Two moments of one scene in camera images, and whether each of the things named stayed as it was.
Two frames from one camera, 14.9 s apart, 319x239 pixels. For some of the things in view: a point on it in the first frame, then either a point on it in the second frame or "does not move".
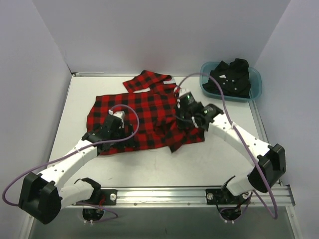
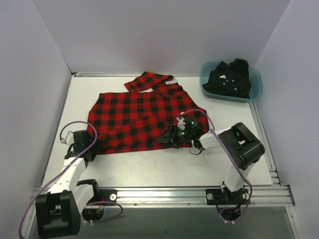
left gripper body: x=127 y=134 -> x=94 y=145
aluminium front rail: x=186 y=197 does not move
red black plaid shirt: x=159 y=126 does not move
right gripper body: x=180 y=112 -> x=173 y=134
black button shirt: x=234 y=79 does not move
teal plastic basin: x=255 y=80 does not move
